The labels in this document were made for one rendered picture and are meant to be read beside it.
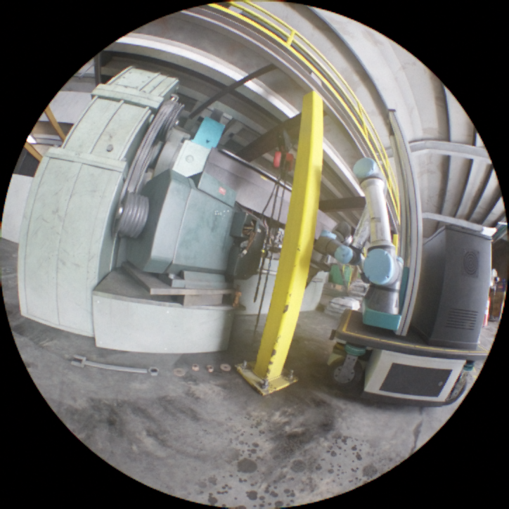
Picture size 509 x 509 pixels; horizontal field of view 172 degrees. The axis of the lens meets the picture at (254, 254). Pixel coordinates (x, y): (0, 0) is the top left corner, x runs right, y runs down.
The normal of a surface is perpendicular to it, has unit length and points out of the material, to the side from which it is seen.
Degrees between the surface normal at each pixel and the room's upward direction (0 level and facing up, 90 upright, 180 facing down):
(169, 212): 90
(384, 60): 171
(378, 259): 98
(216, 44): 180
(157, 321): 90
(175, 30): 180
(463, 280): 90
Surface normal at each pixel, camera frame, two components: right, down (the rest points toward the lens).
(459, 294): -0.58, -0.16
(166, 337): 0.59, 0.08
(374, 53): -0.11, 0.98
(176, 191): 0.82, 0.14
